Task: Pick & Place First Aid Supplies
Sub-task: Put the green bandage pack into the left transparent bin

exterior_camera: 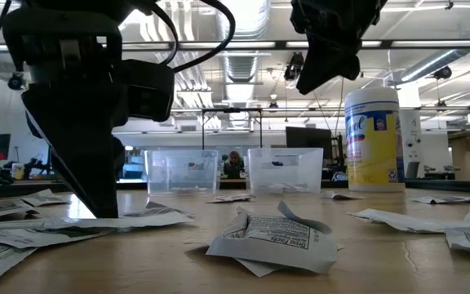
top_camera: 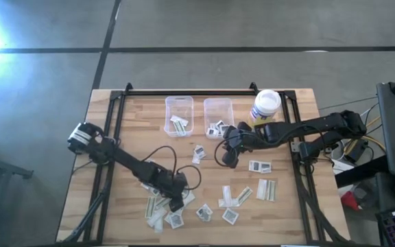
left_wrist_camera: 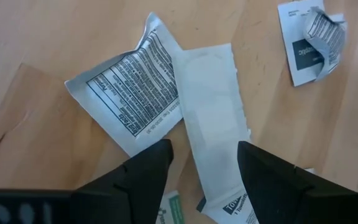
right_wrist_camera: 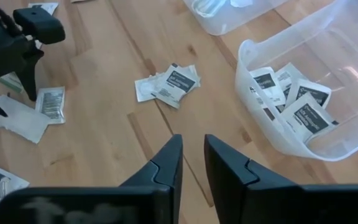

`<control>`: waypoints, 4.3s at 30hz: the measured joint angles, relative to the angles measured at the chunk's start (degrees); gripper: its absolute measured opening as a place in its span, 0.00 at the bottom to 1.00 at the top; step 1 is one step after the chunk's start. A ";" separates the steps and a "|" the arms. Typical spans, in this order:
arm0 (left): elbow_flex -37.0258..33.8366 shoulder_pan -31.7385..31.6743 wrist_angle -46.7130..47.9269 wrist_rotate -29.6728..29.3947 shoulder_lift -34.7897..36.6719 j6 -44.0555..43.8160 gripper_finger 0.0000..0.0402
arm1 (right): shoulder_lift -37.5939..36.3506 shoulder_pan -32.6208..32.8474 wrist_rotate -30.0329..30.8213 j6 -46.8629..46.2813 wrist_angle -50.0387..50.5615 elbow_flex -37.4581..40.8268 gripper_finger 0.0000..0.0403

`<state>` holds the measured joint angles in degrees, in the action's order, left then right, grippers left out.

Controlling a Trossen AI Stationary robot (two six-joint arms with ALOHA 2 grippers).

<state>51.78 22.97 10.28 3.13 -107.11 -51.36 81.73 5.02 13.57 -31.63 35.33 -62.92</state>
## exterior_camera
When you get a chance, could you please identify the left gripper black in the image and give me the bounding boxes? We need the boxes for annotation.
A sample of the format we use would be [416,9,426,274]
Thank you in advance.
[1,7,130,220]

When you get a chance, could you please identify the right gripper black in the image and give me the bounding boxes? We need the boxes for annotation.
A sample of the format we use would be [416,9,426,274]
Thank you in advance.
[290,0,389,96]

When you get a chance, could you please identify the black monitor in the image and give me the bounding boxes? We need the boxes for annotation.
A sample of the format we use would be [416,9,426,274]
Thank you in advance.
[286,126,333,149]

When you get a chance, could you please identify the clear plastic bin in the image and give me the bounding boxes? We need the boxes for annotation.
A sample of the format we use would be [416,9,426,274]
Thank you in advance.
[246,146,325,195]
[144,149,219,195]

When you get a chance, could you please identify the Lysol wipes canister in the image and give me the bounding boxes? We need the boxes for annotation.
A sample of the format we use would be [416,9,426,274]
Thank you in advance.
[344,87,406,193]

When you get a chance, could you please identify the white pillar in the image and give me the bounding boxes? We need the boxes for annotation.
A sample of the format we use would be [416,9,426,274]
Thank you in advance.
[397,108,423,180]

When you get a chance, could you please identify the person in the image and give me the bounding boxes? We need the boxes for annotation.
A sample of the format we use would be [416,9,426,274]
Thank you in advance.
[222,149,246,180]

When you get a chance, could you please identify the crumpled antiseptic wipe packet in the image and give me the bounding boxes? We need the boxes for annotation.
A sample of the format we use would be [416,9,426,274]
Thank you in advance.
[206,199,339,274]

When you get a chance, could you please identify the overhead camera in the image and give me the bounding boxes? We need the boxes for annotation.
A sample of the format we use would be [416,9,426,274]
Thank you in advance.
[282,51,305,82]

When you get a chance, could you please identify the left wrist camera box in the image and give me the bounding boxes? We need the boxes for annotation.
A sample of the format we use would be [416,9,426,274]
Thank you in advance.
[124,59,175,123]

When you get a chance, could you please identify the silver ceiling duct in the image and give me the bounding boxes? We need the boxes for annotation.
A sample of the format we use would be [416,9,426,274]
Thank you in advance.
[218,0,273,127]

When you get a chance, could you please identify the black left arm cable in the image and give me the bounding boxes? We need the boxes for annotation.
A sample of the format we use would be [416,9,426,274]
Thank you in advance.
[135,0,237,75]

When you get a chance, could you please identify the black background rig frame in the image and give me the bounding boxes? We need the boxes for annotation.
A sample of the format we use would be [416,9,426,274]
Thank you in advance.
[201,107,264,150]

